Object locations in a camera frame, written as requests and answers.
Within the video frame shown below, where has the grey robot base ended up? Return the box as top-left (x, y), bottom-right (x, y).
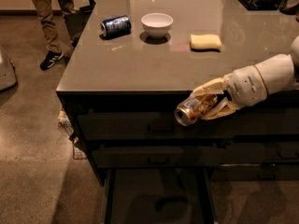
top-left (0, 48), bottom-right (17, 91)

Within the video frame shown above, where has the top drawer with handle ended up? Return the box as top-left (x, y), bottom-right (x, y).
top-left (78, 112), bottom-right (241, 141)

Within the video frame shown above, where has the right middle drawer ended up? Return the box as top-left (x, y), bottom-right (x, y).
top-left (223, 142), bottom-right (299, 164)

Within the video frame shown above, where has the white ceramic bowl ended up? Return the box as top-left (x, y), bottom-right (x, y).
top-left (141, 13), bottom-right (173, 39)

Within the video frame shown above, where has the wire rack on floor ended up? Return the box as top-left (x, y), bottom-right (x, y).
top-left (58, 109), bottom-right (87, 160)

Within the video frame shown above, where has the open bottom drawer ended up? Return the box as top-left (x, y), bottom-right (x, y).
top-left (101, 167), bottom-right (220, 224)

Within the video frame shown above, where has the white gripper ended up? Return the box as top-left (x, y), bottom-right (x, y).
top-left (190, 65), bottom-right (267, 120)

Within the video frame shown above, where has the orange soda can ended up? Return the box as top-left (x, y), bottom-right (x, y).
top-left (174, 94), bottom-right (218, 126)

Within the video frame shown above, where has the middle drawer with handle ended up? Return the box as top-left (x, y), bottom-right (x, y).
top-left (90, 146), bottom-right (222, 169)

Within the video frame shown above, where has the dark object top right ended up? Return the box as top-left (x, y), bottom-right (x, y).
top-left (279, 0), bottom-right (299, 15)

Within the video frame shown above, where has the dark counter cabinet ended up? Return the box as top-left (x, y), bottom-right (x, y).
top-left (57, 0), bottom-right (298, 181)

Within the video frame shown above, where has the blue soda can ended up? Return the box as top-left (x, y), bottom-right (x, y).
top-left (101, 15), bottom-right (132, 37)

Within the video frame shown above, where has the yellow sponge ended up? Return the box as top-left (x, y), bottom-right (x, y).
top-left (190, 35), bottom-right (221, 50)

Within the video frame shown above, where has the right top drawer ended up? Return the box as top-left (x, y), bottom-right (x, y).
top-left (241, 107), bottom-right (299, 134)

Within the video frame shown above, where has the drawer with handle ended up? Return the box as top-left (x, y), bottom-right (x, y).
top-left (90, 146), bottom-right (222, 169)
top-left (78, 112), bottom-right (241, 141)

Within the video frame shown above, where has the person in khaki pants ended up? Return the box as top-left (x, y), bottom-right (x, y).
top-left (32, 0), bottom-right (95, 70)

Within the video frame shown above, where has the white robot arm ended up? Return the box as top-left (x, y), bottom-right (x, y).
top-left (191, 36), bottom-right (299, 120)

